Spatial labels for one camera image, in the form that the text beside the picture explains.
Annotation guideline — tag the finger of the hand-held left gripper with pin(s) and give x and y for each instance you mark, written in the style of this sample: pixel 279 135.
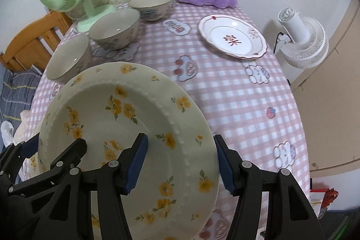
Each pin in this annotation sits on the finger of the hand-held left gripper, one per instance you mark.
pixel 29 147
pixel 71 151

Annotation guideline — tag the beige cabinet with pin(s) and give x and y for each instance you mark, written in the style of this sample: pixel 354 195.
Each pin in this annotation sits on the beige cabinet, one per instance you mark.
pixel 332 102

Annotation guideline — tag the pink checkered tablecloth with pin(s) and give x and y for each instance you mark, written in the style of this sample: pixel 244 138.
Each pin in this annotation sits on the pink checkered tablecloth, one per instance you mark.
pixel 225 102

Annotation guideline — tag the white plate with red print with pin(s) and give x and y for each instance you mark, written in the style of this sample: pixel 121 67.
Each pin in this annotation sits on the white plate with red print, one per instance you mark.
pixel 225 29

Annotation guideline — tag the white plastic bag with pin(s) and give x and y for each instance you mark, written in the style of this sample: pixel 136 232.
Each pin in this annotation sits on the white plastic bag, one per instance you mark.
pixel 7 130

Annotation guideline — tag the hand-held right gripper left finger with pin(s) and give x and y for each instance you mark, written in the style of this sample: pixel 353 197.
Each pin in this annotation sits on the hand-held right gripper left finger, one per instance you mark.
pixel 137 165

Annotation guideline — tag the yellow floral cream plate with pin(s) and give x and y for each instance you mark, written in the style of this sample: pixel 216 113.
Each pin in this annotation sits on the yellow floral cream plate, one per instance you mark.
pixel 112 116

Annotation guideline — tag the cream bowl with blue print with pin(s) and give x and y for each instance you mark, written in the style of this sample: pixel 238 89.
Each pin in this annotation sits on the cream bowl with blue print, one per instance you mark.
pixel 152 1

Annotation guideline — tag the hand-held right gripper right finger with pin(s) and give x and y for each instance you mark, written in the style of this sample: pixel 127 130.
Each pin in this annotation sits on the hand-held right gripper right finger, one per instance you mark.
pixel 225 168

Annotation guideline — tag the cream ceramic bowl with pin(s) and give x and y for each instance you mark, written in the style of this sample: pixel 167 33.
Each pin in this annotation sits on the cream ceramic bowl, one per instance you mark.
pixel 112 25
pixel 67 57

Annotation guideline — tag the white desk fan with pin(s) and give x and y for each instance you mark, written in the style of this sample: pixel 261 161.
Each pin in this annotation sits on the white desk fan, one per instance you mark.
pixel 306 40

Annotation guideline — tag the blue plaid bedding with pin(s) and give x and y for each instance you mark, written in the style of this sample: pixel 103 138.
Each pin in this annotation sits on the blue plaid bedding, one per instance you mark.
pixel 17 88

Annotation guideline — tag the red packet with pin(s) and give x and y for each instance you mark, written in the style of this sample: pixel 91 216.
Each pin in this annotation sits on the red packet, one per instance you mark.
pixel 330 195

